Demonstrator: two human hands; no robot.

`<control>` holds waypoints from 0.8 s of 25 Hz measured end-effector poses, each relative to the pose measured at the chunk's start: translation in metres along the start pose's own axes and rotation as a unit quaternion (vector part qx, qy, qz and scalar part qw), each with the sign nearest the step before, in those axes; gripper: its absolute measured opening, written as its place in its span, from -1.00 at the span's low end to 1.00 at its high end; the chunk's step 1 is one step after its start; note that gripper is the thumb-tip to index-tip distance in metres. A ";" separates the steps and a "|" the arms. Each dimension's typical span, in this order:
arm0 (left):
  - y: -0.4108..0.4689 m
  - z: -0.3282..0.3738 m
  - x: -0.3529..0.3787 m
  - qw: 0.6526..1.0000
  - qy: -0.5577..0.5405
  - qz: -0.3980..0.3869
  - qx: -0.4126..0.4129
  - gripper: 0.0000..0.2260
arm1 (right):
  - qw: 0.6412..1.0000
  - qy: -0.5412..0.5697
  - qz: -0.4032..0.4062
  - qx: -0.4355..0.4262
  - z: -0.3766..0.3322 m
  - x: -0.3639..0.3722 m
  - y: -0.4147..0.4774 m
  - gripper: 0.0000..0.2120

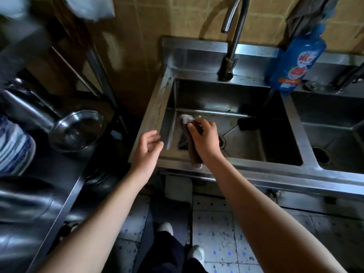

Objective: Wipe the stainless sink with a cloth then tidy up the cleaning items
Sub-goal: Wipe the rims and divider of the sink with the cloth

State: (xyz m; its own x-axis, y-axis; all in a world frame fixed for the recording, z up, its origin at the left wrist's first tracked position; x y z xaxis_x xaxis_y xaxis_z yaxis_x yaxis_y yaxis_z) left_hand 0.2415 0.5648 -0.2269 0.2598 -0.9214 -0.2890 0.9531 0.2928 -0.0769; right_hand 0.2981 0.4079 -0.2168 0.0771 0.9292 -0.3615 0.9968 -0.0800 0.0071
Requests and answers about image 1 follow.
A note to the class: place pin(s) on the person's dark trousers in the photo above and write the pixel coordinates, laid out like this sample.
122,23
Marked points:
167,255

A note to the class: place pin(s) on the curved steel faucet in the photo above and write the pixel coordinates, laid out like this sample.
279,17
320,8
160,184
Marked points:
227,68

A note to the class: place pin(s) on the person's left forearm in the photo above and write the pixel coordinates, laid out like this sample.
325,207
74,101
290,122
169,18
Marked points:
93,233

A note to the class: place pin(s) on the person's left white shoe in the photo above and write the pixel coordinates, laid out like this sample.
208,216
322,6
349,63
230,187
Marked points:
165,228

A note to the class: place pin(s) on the straight steel faucet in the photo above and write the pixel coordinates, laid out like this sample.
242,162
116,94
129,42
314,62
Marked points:
347,79

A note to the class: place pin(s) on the person's right white shoe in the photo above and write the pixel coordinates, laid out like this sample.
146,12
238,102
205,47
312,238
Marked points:
196,254

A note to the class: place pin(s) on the person's right hand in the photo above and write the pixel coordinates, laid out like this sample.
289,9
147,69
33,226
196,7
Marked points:
206,142

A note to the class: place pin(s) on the stainless steel shelf rack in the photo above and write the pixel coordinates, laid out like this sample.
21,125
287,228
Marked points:
57,179

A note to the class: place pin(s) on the person's right forearm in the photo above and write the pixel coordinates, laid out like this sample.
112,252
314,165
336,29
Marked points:
270,224

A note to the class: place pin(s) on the blue dish soap bottle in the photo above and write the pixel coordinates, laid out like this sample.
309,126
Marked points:
295,62

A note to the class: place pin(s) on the person's left hand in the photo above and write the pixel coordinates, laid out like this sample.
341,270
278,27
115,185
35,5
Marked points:
148,156

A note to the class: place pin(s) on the black rectangular sponge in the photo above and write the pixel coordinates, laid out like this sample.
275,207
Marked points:
247,124

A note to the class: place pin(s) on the small shiny metal bowl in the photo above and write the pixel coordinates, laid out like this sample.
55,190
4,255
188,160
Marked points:
78,130

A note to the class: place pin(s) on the grey hanging cloth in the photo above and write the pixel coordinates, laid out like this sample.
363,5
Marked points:
304,14

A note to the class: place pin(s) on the person's white shoe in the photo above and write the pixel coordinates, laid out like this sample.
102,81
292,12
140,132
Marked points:
196,254
165,228

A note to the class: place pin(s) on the black steel wool scourer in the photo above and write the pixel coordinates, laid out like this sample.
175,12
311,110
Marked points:
182,140

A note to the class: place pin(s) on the stainless steel double sink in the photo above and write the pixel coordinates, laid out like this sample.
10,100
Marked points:
270,139

